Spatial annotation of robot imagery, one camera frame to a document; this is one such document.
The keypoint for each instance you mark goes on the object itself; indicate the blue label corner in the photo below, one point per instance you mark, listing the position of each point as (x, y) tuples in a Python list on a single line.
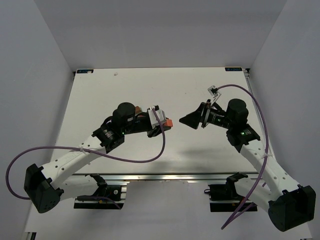
[(84, 71), (233, 69)]

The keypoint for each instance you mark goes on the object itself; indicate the brown wood block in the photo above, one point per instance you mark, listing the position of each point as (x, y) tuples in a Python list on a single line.
[(138, 110)]

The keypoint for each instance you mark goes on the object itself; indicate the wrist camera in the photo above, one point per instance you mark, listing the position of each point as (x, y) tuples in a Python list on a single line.
[(156, 116), (214, 92)]

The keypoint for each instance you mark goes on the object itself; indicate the blue label left corner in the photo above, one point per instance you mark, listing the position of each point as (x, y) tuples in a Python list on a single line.
[(84, 71)]

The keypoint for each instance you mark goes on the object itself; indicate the right side aluminium rail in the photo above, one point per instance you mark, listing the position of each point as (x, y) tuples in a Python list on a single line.
[(259, 113)]

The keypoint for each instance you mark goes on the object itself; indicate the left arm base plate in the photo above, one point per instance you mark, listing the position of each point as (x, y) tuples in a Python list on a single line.
[(112, 197)]

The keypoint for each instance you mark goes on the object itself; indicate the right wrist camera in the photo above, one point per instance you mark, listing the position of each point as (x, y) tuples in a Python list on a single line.
[(214, 92)]

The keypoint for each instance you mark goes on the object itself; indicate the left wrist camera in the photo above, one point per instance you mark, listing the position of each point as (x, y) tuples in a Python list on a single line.
[(156, 116)]

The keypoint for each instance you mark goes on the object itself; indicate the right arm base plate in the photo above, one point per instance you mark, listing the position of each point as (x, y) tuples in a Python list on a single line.
[(221, 199)]

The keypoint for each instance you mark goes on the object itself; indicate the blue label right corner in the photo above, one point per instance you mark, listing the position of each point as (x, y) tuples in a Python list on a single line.
[(233, 69)]

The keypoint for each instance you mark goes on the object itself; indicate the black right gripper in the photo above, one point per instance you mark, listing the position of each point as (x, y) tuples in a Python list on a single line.
[(205, 117)]

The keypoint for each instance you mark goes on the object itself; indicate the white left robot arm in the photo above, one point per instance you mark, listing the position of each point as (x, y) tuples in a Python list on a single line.
[(55, 181)]

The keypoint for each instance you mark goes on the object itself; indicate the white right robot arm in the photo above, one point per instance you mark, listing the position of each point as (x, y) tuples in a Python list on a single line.
[(287, 203)]

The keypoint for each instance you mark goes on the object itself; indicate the salmon cube wood block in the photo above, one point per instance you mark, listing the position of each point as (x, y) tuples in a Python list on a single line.
[(168, 123)]

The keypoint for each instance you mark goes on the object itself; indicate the aluminium table edge rail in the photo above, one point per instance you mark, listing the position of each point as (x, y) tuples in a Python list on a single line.
[(166, 176)]

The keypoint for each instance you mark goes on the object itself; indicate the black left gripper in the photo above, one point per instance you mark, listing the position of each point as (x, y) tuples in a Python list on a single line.
[(152, 129)]

